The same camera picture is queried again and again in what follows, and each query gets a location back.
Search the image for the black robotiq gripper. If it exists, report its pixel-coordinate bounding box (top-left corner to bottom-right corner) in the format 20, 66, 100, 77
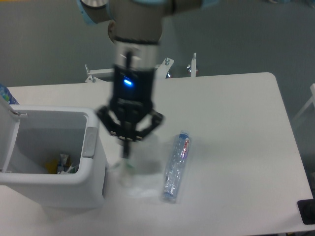
96, 63, 165, 158

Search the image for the clear plastic wrapper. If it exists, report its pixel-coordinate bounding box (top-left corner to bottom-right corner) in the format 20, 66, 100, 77
110, 134, 165, 198

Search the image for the crushed clear plastic bottle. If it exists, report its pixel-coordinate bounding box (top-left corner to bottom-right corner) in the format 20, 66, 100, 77
161, 130, 191, 204

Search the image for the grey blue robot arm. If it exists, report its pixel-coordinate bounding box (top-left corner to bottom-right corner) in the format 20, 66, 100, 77
77, 0, 215, 159

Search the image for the white trash can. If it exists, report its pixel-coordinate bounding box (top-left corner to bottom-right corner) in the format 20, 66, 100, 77
0, 105, 107, 208

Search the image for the yellow trash piece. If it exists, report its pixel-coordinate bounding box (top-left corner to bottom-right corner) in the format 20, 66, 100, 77
45, 159, 59, 174

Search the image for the white trash can lid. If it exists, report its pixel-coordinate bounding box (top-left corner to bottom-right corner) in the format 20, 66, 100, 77
0, 98, 28, 172

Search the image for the crumpled printed wrapper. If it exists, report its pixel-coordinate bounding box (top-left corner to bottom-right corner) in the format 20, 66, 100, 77
57, 154, 79, 175

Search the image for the blue patterned bottle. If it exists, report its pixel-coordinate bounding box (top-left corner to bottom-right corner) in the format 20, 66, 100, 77
0, 84, 19, 105

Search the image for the black device at corner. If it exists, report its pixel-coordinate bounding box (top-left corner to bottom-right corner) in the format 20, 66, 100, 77
297, 199, 315, 225

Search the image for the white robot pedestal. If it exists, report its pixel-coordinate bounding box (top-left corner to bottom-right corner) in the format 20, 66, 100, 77
85, 53, 198, 83

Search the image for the white frame at right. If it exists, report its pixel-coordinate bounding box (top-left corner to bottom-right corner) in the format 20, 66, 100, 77
292, 84, 315, 126

